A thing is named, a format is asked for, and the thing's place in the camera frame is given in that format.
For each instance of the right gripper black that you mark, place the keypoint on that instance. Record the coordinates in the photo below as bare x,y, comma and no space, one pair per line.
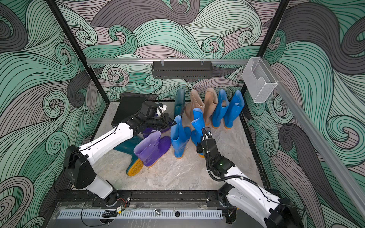
198,149

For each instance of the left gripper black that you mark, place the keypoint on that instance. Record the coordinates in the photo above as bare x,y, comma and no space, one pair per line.
166,119

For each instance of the purple rain boot back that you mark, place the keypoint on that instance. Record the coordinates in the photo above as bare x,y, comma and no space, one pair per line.
148,131

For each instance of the purple rain boot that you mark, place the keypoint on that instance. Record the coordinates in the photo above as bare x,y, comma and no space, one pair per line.
148,131
150,149

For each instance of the purple rain boot front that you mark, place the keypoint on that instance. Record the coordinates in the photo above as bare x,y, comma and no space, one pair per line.
150,149

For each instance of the dark teal boot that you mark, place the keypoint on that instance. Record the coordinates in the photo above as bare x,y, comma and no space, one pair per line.
127,147
179,103

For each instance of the light blue boot front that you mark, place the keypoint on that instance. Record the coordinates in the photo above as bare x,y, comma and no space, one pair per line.
180,136

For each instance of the light blue boot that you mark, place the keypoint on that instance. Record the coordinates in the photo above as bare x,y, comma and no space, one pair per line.
180,136
198,124

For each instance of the dark teal boot back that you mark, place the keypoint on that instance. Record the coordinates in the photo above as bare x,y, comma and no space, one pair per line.
179,103

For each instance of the light blue boot back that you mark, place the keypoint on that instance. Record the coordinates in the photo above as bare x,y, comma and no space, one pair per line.
198,124

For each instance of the beige rain boot large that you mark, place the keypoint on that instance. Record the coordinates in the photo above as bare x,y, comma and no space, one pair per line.
196,102

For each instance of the blue rain boot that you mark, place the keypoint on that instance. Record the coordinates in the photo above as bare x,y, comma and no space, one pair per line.
234,109
221,109

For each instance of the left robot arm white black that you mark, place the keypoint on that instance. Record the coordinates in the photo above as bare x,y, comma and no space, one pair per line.
79,161

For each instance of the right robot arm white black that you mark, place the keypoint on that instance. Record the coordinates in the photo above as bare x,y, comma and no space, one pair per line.
242,193

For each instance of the black hard case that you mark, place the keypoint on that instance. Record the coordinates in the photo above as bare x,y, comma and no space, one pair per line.
128,106

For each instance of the white perforated front strip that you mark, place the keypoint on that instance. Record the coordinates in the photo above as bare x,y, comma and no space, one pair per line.
143,214

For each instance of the black wall shelf tray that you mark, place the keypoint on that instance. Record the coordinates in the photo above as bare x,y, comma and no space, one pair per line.
182,69

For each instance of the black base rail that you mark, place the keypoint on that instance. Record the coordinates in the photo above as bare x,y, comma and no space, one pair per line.
209,198

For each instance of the white mesh wire basket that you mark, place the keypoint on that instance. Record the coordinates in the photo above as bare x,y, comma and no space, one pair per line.
259,79

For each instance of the aluminium rail back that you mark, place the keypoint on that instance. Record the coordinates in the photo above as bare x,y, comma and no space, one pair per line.
150,61

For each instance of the aluminium rail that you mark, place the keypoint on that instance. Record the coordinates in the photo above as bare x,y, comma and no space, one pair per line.
150,61
288,88

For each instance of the aluminium rail right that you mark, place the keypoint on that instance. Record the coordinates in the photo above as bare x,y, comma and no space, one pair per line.
288,88

